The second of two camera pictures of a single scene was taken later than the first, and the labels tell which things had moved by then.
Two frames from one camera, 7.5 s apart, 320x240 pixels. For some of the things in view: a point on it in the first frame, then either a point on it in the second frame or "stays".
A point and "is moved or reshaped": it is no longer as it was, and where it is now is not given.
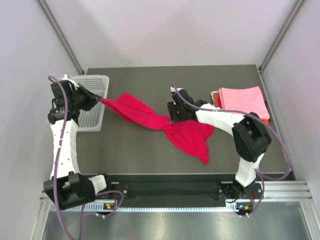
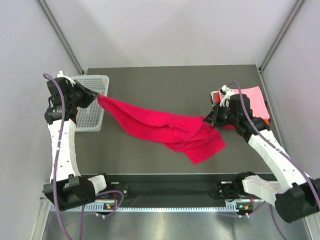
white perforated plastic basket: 92,119 stays
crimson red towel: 194,136 is moved or reshaped
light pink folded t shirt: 248,99 stays
